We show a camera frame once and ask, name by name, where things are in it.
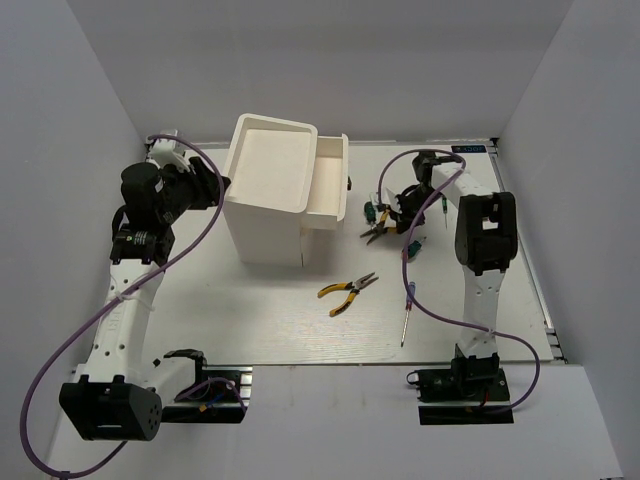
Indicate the green stubby flathead screwdriver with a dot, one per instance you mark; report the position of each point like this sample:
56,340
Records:
370,212

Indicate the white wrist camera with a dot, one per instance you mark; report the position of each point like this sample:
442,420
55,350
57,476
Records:
380,200
165,152

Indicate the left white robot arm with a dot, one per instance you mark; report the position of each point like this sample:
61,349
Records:
117,396

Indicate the white drawer cabinet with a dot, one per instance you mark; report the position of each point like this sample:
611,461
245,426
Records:
270,163

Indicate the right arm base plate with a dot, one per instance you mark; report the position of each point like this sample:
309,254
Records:
442,403

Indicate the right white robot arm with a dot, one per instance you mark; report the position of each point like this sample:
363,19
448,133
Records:
485,243

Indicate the blue red precision screwdriver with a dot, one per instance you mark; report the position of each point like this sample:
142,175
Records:
408,308

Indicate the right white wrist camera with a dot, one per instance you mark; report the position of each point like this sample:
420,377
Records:
380,200

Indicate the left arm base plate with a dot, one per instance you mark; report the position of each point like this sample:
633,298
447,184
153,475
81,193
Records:
223,400

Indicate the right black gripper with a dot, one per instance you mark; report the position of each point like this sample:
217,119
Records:
405,219

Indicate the green slim screwdriver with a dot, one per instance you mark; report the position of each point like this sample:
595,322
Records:
444,205

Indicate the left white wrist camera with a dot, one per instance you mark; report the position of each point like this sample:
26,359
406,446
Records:
165,152

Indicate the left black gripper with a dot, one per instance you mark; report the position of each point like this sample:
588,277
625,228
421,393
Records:
206,183

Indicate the yellow needle-nose pliers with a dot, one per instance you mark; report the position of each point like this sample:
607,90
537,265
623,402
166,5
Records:
380,228
353,289

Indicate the green orange stubby screwdriver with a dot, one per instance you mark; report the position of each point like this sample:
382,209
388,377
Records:
412,250

